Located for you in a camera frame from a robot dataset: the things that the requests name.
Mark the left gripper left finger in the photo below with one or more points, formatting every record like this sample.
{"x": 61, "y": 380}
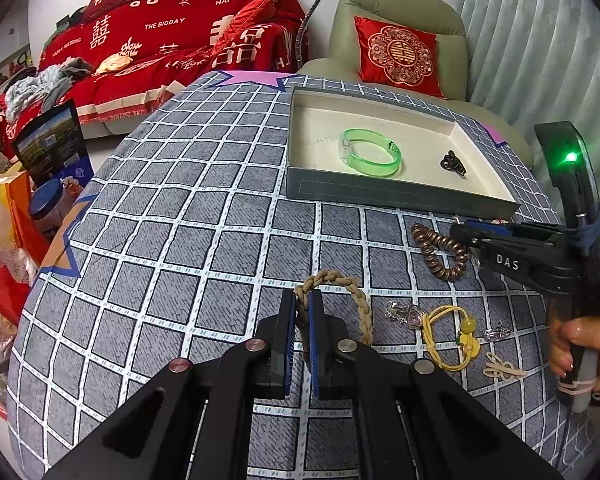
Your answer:
{"x": 274, "y": 363}

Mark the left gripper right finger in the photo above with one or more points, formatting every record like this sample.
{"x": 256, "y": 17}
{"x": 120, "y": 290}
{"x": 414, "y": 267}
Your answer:
{"x": 331, "y": 378}

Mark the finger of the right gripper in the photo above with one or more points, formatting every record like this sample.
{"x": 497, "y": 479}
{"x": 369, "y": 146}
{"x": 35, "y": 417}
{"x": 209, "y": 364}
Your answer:
{"x": 479, "y": 229}

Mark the green translucent bangle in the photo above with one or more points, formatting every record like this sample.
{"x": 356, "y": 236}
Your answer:
{"x": 369, "y": 152}

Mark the person's right hand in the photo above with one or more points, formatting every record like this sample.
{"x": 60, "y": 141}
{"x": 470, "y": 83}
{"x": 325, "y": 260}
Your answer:
{"x": 574, "y": 346}

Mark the black hair clip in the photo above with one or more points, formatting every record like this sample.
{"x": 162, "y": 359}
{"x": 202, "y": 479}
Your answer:
{"x": 451, "y": 162}

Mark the silver pink charm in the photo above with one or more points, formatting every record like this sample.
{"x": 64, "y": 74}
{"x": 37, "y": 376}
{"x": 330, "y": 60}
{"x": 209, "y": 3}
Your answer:
{"x": 406, "y": 314}

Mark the small silver earring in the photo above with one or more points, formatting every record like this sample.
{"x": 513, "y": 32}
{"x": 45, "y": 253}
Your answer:
{"x": 496, "y": 333}

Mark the grey-green tray box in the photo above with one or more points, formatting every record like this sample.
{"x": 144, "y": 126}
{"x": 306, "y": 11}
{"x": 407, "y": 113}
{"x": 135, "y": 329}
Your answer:
{"x": 314, "y": 170}

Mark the grey grid tablecloth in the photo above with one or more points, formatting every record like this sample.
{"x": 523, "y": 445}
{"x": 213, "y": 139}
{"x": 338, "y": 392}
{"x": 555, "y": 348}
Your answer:
{"x": 185, "y": 239}

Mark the red embroidered cushion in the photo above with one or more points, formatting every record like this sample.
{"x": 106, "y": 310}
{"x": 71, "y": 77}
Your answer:
{"x": 398, "y": 56}

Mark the pale green curtain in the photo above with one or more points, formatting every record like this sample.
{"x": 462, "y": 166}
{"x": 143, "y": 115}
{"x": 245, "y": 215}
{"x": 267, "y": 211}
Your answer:
{"x": 536, "y": 61}

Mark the green armchair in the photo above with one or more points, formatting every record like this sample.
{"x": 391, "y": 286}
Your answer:
{"x": 436, "y": 16}

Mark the blue lid jar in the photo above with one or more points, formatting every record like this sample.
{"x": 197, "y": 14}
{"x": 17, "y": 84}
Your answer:
{"x": 48, "y": 207}

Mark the landscape picture box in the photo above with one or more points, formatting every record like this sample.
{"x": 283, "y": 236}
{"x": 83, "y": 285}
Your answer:
{"x": 52, "y": 146}

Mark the orange gift bag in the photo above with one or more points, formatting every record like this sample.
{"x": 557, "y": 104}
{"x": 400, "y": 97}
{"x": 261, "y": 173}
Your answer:
{"x": 17, "y": 229}

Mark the red sofa cover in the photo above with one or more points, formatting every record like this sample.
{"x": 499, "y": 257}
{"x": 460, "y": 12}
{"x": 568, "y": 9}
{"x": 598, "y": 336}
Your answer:
{"x": 172, "y": 43}

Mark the gold stuffed ornament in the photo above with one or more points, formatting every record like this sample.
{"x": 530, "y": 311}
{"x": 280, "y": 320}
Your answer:
{"x": 114, "y": 63}

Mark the grey crumpled clothes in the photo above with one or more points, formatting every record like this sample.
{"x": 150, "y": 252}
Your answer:
{"x": 49, "y": 86}

